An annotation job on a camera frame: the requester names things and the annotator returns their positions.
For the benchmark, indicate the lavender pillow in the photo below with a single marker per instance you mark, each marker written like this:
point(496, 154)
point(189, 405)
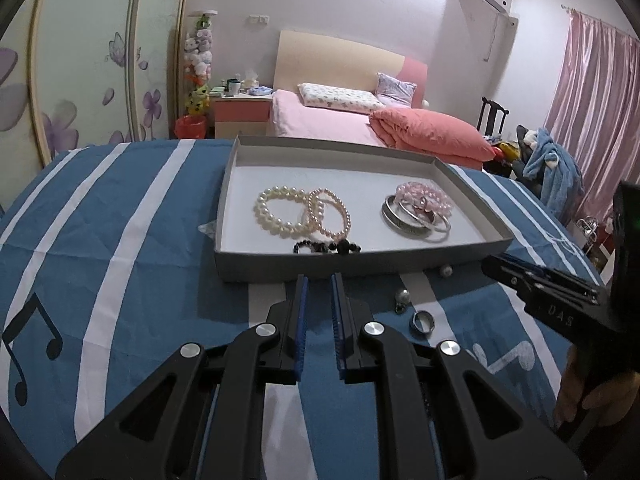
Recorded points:
point(395, 89)

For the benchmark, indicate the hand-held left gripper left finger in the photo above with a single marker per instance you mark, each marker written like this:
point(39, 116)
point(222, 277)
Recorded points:
point(300, 332)

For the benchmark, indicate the cream pink headboard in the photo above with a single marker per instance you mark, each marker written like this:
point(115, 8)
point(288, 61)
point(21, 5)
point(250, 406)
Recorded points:
point(330, 60)

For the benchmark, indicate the white air conditioner pipe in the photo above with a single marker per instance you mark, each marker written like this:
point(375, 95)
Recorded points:
point(492, 40)

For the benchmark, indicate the red yellow toy pile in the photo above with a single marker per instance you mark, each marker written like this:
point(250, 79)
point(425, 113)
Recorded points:
point(507, 152)

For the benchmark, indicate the pink curtain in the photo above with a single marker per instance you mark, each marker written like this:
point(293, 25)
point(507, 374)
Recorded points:
point(595, 110)

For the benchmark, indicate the folded light blue cloth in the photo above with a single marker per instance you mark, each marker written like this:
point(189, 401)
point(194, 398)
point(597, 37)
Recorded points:
point(261, 91)

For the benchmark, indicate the person's right hand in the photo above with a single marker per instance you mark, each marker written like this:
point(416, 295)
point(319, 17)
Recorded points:
point(590, 390)

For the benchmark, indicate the light blue plush garment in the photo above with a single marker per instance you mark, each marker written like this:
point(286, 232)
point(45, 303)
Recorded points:
point(555, 170)

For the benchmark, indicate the white patterned pillow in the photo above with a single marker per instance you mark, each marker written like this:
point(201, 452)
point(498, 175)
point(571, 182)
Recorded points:
point(340, 97)

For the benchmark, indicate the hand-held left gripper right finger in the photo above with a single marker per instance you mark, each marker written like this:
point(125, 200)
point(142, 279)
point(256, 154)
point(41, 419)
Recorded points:
point(338, 332)

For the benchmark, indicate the red waste bin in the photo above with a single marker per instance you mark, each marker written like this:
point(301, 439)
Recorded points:
point(191, 127)

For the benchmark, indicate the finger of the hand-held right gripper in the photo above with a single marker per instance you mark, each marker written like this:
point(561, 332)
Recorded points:
point(520, 281)
point(565, 277)

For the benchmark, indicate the dark wooden chair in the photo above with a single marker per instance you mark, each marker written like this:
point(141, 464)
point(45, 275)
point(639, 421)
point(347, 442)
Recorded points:
point(492, 115)

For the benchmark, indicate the flower print sliding wardrobe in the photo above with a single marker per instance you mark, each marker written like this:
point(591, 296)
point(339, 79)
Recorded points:
point(75, 60)

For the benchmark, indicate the wide silver bangle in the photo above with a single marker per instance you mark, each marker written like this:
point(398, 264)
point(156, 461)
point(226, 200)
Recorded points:
point(395, 222)

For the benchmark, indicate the shallow grey cardboard box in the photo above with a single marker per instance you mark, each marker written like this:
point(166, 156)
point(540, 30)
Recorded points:
point(360, 180)

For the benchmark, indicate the blue white striped tablecloth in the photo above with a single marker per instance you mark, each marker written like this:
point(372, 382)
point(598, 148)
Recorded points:
point(150, 260)

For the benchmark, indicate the white tissue box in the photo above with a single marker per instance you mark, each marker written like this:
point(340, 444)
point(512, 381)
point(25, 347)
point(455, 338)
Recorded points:
point(250, 80)

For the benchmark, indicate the clear tube of plush toys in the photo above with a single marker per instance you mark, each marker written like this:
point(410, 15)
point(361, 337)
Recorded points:
point(197, 60)

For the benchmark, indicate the white wall sockets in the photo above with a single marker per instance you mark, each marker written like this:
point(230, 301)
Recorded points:
point(258, 19)

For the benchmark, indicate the small loose pearl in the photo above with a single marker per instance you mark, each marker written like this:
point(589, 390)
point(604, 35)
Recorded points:
point(446, 271)

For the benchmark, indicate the pink white nightstand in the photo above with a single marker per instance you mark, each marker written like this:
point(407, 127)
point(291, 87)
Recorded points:
point(240, 115)

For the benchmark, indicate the metal curtain rod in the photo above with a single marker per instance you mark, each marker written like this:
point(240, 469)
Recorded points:
point(590, 14)

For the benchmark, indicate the folded salmon quilt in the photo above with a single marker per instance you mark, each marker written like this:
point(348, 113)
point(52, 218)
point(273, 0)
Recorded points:
point(435, 135)

